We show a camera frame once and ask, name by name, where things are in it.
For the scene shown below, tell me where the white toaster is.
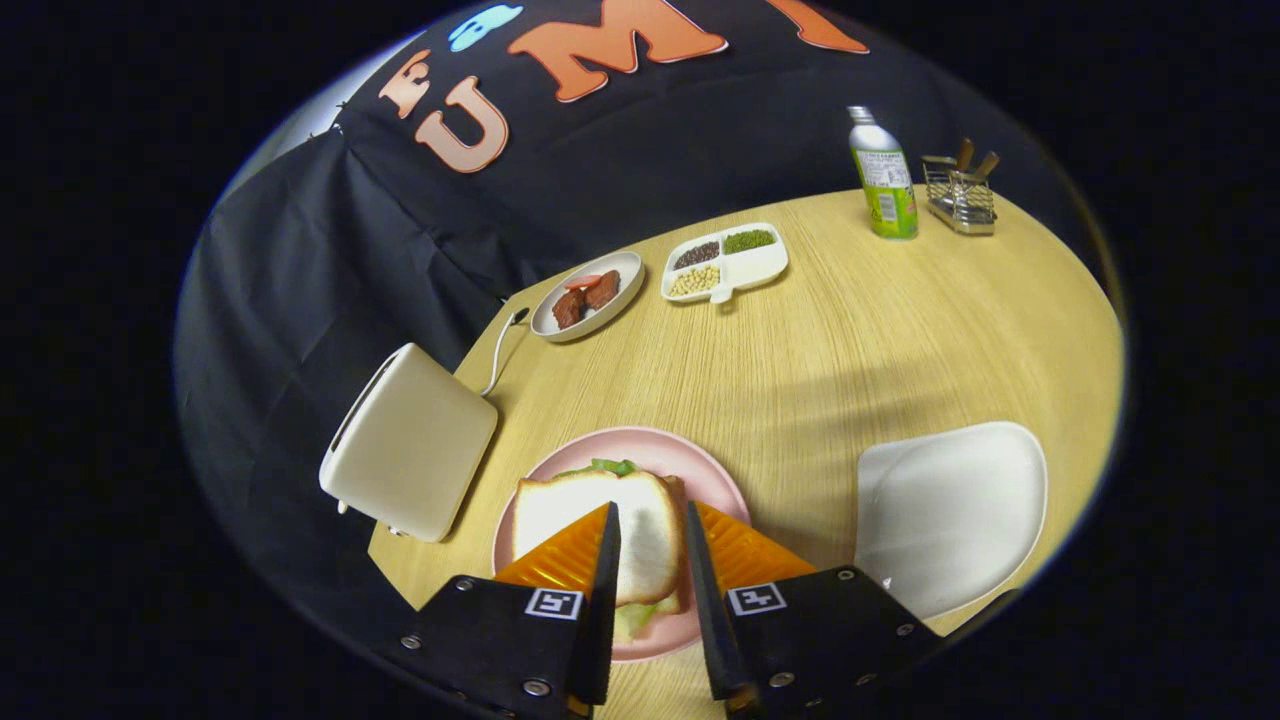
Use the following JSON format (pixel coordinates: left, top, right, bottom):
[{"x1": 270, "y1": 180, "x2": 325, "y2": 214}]
[{"x1": 319, "y1": 343, "x2": 499, "y2": 544}]

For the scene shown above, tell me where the green lettuce leaf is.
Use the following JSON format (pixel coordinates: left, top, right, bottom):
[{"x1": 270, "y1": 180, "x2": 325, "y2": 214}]
[{"x1": 555, "y1": 458, "x2": 691, "y2": 644}]

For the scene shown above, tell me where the white toaster cable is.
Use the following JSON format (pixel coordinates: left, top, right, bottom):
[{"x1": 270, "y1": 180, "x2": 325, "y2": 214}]
[{"x1": 481, "y1": 308, "x2": 531, "y2": 398}]

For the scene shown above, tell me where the metal wire utensil holder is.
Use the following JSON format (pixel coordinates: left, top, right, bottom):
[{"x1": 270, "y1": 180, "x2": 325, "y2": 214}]
[{"x1": 921, "y1": 153, "x2": 998, "y2": 237}]

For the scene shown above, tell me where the black backdrop cloth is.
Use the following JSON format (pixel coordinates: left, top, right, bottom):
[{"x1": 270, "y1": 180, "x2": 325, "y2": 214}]
[{"x1": 175, "y1": 0, "x2": 1111, "y2": 601}]

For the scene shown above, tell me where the white divided dish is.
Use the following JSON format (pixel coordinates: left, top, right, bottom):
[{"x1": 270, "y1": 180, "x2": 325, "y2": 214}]
[{"x1": 660, "y1": 222, "x2": 790, "y2": 305}]

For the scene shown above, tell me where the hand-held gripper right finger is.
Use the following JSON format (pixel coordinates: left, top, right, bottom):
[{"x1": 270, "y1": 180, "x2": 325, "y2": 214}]
[{"x1": 685, "y1": 500, "x2": 941, "y2": 716}]

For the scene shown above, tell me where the silver bottle with green label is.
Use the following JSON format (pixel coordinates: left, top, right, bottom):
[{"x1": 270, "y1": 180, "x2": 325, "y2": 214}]
[{"x1": 847, "y1": 106, "x2": 919, "y2": 241}]

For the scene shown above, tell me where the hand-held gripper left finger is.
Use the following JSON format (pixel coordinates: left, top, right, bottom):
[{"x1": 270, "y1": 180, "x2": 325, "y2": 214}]
[{"x1": 375, "y1": 502, "x2": 622, "y2": 720}]

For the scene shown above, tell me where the white square plate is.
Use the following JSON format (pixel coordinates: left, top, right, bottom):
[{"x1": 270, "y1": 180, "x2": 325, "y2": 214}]
[{"x1": 854, "y1": 421, "x2": 1049, "y2": 621}]

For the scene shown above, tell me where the toasted bread slice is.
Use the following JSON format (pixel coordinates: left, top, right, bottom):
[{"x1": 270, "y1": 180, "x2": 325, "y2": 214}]
[{"x1": 512, "y1": 470, "x2": 687, "y2": 607}]

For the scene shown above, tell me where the white round plate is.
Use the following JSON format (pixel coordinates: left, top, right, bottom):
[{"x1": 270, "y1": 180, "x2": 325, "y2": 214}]
[{"x1": 530, "y1": 250, "x2": 646, "y2": 344}]

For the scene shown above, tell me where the pink plate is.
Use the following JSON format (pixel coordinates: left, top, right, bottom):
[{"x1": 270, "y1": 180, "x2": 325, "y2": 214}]
[{"x1": 492, "y1": 427, "x2": 752, "y2": 663}]

